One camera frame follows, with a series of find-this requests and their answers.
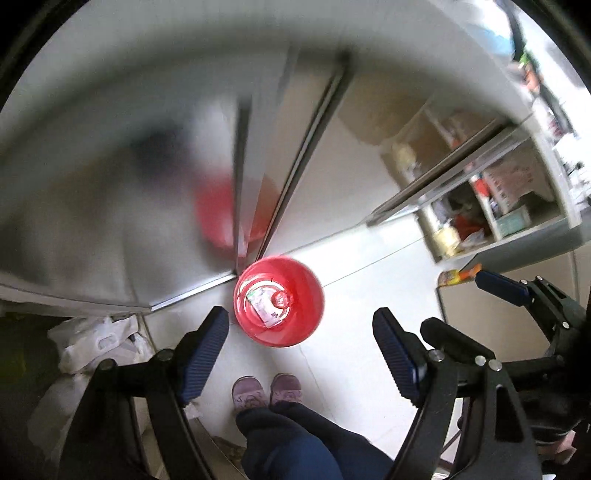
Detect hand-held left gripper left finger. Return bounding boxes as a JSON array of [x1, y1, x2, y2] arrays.
[[60, 305, 230, 480]]

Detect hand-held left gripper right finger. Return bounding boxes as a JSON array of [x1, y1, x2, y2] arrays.
[[372, 307, 543, 480]]

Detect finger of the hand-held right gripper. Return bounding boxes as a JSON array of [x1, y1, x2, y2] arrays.
[[419, 316, 502, 358], [475, 270, 591, 357]]

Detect red plastic bin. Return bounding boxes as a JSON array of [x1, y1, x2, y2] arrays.
[[233, 256, 325, 348]]

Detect yellow orange snack packet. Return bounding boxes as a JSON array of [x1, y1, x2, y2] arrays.
[[438, 264, 483, 286]]

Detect person's left purple shoe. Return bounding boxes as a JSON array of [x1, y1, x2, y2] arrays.
[[232, 376, 269, 414]]

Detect person's purple shoe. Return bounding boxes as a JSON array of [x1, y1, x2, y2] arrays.
[[269, 373, 303, 407], [232, 376, 269, 414]]

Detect green box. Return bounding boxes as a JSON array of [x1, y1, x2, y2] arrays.
[[492, 205, 532, 238]]

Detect red bag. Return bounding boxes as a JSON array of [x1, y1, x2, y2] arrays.
[[452, 212, 485, 241]]

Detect person's right purple shoe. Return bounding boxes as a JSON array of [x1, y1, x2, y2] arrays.
[[269, 373, 303, 407]]

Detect clear bottle with red cap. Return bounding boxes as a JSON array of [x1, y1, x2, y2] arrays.
[[242, 277, 296, 329]]

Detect red and white carton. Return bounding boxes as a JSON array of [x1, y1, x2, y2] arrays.
[[480, 150, 550, 210]]

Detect white plastic bag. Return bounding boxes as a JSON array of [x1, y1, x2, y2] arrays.
[[46, 314, 155, 376]]

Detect open cabinet door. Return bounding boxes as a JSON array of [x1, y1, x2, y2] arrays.
[[367, 117, 528, 227]]

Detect person's navy trousers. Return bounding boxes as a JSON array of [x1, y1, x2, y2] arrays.
[[235, 401, 394, 480]]

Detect stainless steel cabinet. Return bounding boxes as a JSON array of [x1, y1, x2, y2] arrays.
[[0, 46, 352, 315]]

